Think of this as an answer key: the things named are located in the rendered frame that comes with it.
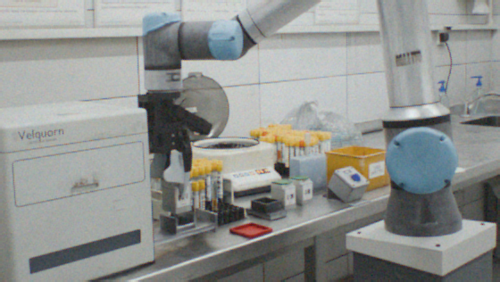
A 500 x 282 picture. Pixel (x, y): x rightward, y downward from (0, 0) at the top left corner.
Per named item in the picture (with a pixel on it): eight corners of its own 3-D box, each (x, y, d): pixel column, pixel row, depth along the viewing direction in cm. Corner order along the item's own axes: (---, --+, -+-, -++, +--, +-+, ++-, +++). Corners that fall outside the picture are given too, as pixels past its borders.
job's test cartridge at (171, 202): (176, 214, 122) (174, 183, 122) (162, 210, 126) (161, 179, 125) (191, 210, 125) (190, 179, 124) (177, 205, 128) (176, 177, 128)
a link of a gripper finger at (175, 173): (162, 202, 119) (154, 154, 120) (186, 195, 123) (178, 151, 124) (171, 201, 117) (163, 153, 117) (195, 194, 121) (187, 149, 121)
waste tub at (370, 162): (362, 194, 164) (362, 157, 163) (323, 186, 174) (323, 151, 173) (391, 185, 173) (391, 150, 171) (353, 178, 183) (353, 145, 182)
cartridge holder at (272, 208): (270, 220, 142) (270, 205, 142) (245, 213, 149) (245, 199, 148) (287, 216, 145) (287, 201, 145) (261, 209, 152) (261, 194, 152)
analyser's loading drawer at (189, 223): (136, 256, 115) (135, 229, 115) (117, 248, 120) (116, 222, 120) (218, 231, 129) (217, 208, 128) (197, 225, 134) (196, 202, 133)
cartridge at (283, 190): (285, 211, 150) (284, 184, 149) (270, 207, 153) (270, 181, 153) (295, 207, 153) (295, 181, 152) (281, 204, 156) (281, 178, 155)
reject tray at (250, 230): (250, 238, 130) (250, 235, 130) (229, 232, 135) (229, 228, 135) (272, 231, 134) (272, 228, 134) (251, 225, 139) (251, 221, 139)
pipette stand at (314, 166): (304, 197, 162) (304, 161, 160) (286, 193, 167) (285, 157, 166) (330, 191, 168) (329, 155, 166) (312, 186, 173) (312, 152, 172)
